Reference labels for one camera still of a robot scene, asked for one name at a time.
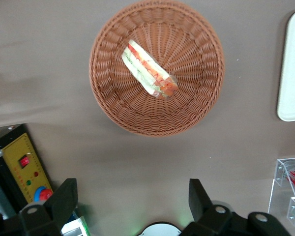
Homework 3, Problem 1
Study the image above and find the brown round wicker basket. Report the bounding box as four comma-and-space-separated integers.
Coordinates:
88, 0, 226, 137

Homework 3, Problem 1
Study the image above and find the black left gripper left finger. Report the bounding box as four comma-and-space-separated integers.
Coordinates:
19, 178, 79, 236

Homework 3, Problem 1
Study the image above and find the beige plastic serving tray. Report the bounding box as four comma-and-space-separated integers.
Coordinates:
276, 6, 295, 122

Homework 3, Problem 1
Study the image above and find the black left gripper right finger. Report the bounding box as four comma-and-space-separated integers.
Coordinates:
184, 178, 233, 236

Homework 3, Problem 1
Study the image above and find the steel box with green light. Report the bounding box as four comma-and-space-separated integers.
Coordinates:
60, 211, 89, 236

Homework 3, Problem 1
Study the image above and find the black food warmer yellow panel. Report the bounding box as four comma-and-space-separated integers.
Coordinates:
0, 124, 55, 219

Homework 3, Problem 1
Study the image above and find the red emergency stop button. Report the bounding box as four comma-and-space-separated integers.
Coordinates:
33, 186, 54, 203

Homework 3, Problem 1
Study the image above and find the triangle sandwich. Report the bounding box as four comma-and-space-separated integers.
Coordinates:
121, 39, 179, 100

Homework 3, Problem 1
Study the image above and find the clear acrylic bottle rack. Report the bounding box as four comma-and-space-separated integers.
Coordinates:
267, 157, 295, 228

